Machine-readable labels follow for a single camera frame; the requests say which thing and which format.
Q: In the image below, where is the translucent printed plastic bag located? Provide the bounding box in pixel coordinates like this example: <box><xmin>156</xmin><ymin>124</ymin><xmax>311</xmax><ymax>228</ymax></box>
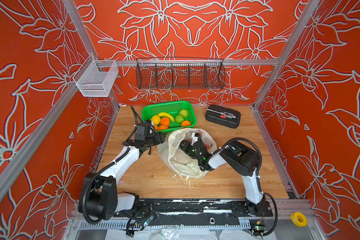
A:
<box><xmin>157</xmin><ymin>128</ymin><xmax>218</xmax><ymax>179</ymax></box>

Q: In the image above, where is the clear plastic wall bin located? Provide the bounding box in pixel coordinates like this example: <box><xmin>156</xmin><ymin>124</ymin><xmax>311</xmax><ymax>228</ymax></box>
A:
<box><xmin>73</xmin><ymin>55</ymin><xmax>119</xmax><ymax>97</ymax></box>

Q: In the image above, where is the crumpled clear plastic scrap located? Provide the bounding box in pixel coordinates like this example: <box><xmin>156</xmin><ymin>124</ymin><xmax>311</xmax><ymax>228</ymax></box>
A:
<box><xmin>148</xmin><ymin>228</ymin><xmax>180</xmax><ymax>240</ymax></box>

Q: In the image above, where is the yellow toy banana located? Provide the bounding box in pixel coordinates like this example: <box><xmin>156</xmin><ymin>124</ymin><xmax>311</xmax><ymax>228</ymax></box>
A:
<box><xmin>157</xmin><ymin>112</ymin><xmax>175</xmax><ymax>122</ymax></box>

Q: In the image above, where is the yellow tape roll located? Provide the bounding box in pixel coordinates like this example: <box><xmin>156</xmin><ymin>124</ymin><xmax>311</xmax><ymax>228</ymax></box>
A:
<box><xmin>291</xmin><ymin>212</ymin><xmax>308</xmax><ymax>227</ymax></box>

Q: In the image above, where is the orange toy tangerine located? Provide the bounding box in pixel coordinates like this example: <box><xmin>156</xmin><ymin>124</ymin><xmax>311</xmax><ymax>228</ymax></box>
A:
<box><xmin>158</xmin><ymin>125</ymin><xmax>169</xmax><ymax>131</ymax></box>

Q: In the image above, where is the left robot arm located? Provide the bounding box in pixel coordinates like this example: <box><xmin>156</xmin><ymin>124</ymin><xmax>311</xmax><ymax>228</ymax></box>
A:
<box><xmin>78</xmin><ymin>107</ymin><xmax>165</xmax><ymax>225</ymax></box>

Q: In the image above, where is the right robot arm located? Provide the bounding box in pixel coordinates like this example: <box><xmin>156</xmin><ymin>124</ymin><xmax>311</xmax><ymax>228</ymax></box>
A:
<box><xmin>180</xmin><ymin>134</ymin><xmax>272</xmax><ymax>217</ymax></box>

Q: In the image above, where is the black wire wall basket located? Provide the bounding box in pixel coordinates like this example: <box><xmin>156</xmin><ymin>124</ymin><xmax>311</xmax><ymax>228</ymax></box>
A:
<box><xmin>136</xmin><ymin>57</ymin><xmax>226</xmax><ymax>90</ymax></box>

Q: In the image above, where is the black tool case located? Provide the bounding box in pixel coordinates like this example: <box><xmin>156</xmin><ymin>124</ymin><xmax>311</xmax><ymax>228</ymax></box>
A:
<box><xmin>205</xmin><ymin>105</ymin><xmax>241</xmax><ymax>129</ymax></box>

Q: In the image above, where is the yellow toy lemon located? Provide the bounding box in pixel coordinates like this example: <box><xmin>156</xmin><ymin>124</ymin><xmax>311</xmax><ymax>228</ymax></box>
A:
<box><xmin>151</xmin><ymin>115</ymin><xmax>161</xmax><ymax>126</ymax></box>

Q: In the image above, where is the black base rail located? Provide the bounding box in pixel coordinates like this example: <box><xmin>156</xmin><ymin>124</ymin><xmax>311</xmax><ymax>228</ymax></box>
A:
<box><xmin>124</xmin><ymin>198</ymin><xmax>274</xmax><ymax>229</ymax></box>

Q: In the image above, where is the green plastic basket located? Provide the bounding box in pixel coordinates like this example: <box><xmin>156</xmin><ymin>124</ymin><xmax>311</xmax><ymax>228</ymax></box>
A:
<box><xmin>142</xmin><ymin>101</ymin><xmax>197</xmax><ymax>134</ymax></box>

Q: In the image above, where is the green toy fruit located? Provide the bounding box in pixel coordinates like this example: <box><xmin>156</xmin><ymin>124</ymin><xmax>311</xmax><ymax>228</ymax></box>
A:
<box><xmin>179</xmin><ymin>109</ymin><xmax>189</xmax><ymax>118</ymax></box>

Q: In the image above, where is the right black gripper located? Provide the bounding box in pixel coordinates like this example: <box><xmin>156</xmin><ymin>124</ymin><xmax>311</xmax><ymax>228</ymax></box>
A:
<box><xmin>176</xmin><ymin>140</ymin><xmax>203</xmax><ymax>165</ymax></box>

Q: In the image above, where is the yellow-green toy starfruit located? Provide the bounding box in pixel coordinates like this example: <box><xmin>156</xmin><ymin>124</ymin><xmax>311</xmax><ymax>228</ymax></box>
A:
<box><xmin>175</xmin><ymin>114</ymin><xmax>185</xmax><ymax>124</ymax></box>

